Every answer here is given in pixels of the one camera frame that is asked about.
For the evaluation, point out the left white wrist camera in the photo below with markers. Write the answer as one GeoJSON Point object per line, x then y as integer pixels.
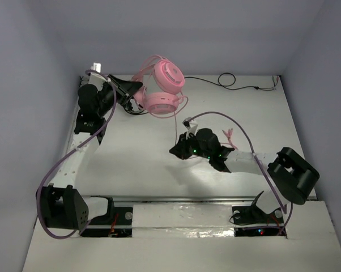
{"type": "Point", "coordinates": [95, 75]}

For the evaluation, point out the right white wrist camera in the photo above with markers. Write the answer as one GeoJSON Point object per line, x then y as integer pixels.
{"type": "Point", "coordinates": [191, 125]}

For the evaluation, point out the black white striped headphones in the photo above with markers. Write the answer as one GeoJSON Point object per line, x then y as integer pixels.
{"type": "Point", "coordinates": [128, 107]}

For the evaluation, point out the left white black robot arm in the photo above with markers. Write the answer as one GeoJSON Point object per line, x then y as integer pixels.
{"type": "Point", "coordinates": [59, 203]}

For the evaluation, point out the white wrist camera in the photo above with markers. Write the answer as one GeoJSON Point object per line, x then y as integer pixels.
{"type": "Point", "coordinates": [191, 125]}
{"type": "Point", "coordinates": [95, 75]}

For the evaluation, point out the metal base rail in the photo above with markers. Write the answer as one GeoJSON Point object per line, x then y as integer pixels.
{"type": "Point", "coordinates": [187, 216]}

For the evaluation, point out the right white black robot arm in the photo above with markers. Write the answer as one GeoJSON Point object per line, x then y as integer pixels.
{"type": "Point", "coordinates": [290, 177]}

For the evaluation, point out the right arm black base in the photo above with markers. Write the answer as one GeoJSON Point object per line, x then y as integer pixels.
{"type": "Point", "coordinates": [252, 221]}

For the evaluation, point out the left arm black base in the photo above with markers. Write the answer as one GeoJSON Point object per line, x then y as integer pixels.
{"type": "Point", "coordinates": [115, 223]}

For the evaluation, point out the pink over-ear headphones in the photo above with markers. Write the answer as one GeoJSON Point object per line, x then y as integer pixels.
{"type": "Point", "coordinates": [169, 78]}

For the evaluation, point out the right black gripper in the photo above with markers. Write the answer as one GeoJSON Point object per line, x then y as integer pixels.
{"type": "Point", "coordinates": [180, 149]}

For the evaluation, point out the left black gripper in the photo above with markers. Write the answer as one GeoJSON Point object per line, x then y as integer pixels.
{"type": "Point", "coordinates": [118, 89]}

